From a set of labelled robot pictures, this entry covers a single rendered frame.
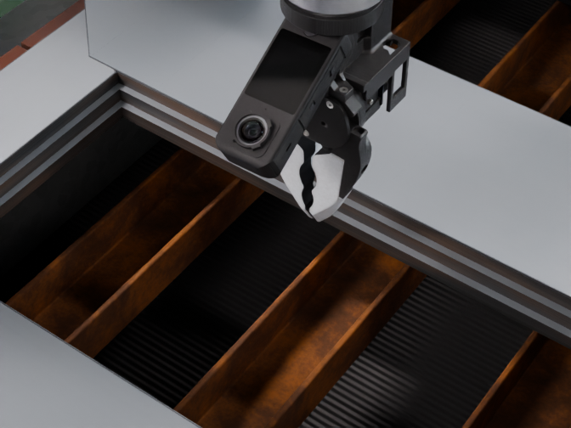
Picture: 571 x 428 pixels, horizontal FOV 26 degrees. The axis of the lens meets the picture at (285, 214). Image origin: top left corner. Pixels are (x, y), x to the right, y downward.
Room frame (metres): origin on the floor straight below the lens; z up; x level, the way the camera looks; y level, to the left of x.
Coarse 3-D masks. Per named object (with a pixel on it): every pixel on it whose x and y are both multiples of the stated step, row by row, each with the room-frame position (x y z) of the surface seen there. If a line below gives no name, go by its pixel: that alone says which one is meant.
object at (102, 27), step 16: (96, 0) 1.01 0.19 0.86; (112, 0) 1.01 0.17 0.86; (128, 0) 1.01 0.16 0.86; (144, 0) 1.00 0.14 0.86; (160, 0) 1.00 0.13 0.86; (96, 16) 0.98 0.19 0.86; (112, 16) 0.98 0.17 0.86; (128, 16) 0.98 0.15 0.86; (96, 32) 0.95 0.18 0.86; (112, 32) 0.95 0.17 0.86; (96, 48) 0.93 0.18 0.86
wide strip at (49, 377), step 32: (0, 320) 0.60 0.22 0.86; (0, 352) 0.57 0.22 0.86; (32, 352) 0.57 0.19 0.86; (64, 352) 0.57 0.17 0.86; (0, 384) 0.54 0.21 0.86; (32, 384) 0.54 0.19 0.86; (64, 384) 0.54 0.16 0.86; (96, 384) 0.54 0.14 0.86; (128, 384) 0.54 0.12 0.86; (0, 416) 0.51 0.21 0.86; (32, 416) 0.51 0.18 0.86; (64, 416) 0.51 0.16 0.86; (96, 416) 0.51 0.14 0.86; (128, 416) 0.51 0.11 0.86; (160, 416) 0.51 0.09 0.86
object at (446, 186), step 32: (480, 96) 0.86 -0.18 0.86; (448, 128) 0.82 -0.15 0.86; (480, 128) 0.82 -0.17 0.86; (512, 128) 0.82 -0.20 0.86; (544, 128) 0.82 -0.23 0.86; (416, 160) 0.78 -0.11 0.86; (448, 160) 0.78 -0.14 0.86; (480, 160) 0.78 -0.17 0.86; (512, 160) 0.78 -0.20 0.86; (384, 192) 0.74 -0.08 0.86; (416, 192) 0.74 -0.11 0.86; (448, 192) 0.74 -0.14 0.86; (480, 192) 0.74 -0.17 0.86; (448, 224) 0.70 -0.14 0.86
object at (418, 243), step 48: (96, 96) 0.87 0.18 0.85; (144, 96) 0.88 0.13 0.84; (48, 144) 0.81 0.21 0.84; (192, 144) 0.83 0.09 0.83; (0, 192) 0.76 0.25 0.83; (288, 192) 0.76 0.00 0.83; (384, 240) 0.71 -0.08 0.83; (432, 240) 0.69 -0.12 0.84; (480, 288) 0.65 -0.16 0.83; (528, 288) 0.64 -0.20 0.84
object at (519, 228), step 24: (552, 144) 0.80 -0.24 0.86; (528, 168) 0.77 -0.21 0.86; (552, 168) 0.77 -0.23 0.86; (504, 192) 0.74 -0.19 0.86; (528, 192) 0.74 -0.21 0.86; (552, 192) 0.74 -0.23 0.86; (480, 216) 0.71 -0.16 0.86; (504, 216) 0.71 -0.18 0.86; (528, 216) 0.71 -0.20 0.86; (552, 216) 0.71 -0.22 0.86; (480, 240) 0.68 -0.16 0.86; (504, 240) 0.68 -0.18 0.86; (528, 240) 0.68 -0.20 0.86; (552, 240) 0.68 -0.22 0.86; (504, 264) 0.66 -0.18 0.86; (528, 264) 0.66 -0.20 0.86; (552, 264) 0.66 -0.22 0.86
